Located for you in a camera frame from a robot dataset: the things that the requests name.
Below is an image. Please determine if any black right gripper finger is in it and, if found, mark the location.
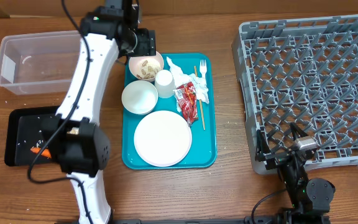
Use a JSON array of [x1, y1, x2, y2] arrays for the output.
[[290, 123, 308, 140], [256, 130, 271, 156]]

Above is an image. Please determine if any pink bowl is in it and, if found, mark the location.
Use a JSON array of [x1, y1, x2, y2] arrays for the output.
[[129, 52, 164, 82]]

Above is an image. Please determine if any white bowl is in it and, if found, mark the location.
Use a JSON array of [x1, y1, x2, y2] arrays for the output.
[[121, 80, 158, 115]]

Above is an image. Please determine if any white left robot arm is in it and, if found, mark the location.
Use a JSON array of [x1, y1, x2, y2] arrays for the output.
[[41, 0, 156, 223]]

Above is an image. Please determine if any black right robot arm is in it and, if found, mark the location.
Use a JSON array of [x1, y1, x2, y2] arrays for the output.
[[250, 123, 336, 223]]

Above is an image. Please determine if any grey dishwasher rack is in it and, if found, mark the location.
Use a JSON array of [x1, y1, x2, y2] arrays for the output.
[[232, 14, 358, 170]]

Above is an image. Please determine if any black food waste tray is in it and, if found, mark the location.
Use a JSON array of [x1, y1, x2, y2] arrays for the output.
[[4, 106, 58, 167]]

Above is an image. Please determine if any white upturned cup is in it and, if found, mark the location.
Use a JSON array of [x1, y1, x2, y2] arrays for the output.
[[155, 70, 175, 98]]

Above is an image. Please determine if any crumpled white napkin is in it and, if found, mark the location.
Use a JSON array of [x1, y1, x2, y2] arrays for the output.
[[167, 57, 209, 104]]

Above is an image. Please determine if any wooden chopstick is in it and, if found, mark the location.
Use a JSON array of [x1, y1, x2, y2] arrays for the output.
[[194, 65, 205, 131]]

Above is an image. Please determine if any teal plastic tray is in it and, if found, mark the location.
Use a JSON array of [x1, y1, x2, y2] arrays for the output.
[[122, 53, 218, 170]]

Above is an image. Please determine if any white plastic fork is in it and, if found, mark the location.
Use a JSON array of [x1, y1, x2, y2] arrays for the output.
[[200, 60, 208, 78]]

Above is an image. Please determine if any red snack wrapper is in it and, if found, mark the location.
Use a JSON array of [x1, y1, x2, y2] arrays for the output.
[[174, 82, 198, 126]]

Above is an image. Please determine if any pink plate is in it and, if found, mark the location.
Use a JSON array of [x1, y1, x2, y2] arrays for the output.
[[134, 110, 193, 167]]

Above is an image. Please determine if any clear plastic bin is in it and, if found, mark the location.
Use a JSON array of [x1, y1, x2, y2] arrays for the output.
[[0, 30, 81, 95]]

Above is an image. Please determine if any orange carrot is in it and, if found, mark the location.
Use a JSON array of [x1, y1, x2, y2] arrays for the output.
[[30, 146, 52, 159]]

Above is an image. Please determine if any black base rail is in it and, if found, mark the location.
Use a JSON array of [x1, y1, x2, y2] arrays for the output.
[[56, 216, 331, 224]]

